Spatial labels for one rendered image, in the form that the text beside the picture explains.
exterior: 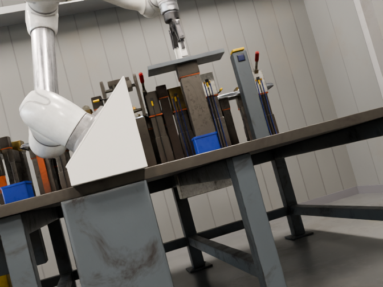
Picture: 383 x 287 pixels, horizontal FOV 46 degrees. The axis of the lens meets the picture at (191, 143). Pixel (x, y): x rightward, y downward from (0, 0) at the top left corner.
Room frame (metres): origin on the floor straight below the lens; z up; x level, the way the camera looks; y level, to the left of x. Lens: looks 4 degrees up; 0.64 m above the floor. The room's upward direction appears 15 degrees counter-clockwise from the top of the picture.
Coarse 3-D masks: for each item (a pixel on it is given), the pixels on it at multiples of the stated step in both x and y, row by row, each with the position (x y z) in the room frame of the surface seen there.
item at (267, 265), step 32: (352, 128) 2.28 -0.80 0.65; (224, 160) 1.82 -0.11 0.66; (256, 160) 3.29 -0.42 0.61; (192, 192) 2.88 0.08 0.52; (256, 192) 1.74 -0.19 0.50; (288, 192) 3.32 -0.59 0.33; (0, 224) 1.53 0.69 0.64; (32, 224) 1.76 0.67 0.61; (192, 224) 3.15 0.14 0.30; (256, 224) 1.73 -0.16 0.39; (0, 256) 2.60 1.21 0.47; (32, 256) 1.58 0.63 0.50; (64, 256) 2.96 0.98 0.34; (192, 256) 3.14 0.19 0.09; (224, 256) 2.28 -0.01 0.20; (256, 256) 1.74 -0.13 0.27
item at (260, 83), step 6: (252, 72) 2.31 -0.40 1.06; (258, 72) 2.31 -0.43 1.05; (258, 78) 2.31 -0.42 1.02; (258, 84) 2.31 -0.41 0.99; (264, 84) 2.32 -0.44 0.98; (258, 90) 2.31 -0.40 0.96; (264, 90) 2.31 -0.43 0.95; (264, 96) 2.32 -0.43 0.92; (264, 102) 2.31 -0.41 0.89; (264, 108) 2.32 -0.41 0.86; (270, 108) 2.32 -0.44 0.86; (264, 114) 2.31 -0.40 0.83; (270, 114) 2.31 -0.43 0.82; (270, 120) 2.32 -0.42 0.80; (270, 126) 2.32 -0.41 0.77; (276, 126) 2.32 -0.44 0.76; (270, 132) 2.30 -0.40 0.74; (276, 132) 2.32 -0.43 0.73
